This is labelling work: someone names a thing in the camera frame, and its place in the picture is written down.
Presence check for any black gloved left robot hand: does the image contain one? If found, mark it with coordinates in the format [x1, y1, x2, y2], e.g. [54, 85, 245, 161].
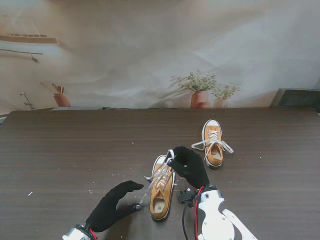
[85, 180, 145, 233]

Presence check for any printed kitchen backdrop cloth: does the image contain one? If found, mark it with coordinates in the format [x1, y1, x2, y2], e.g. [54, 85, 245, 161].
[0, 0, 320, 111]

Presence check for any yellow canvas sneaker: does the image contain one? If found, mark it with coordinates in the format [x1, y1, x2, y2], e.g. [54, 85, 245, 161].
[149, 154, 176, 222]
[201, 119, 224, 170]

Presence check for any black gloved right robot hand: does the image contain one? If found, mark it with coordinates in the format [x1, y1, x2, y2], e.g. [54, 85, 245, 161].
[166, 146, 210, 192]

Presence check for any white shoelace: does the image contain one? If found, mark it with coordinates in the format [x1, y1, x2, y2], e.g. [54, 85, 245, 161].
[191, 129, 235, 162]
[138, 149, 177, 206]

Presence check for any red right wrist cable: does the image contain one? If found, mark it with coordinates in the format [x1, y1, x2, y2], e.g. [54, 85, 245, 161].
[193, 187, 205, 238]

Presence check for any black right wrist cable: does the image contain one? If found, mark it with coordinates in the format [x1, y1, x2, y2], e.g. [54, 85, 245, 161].
[181, 204, 190, 240]

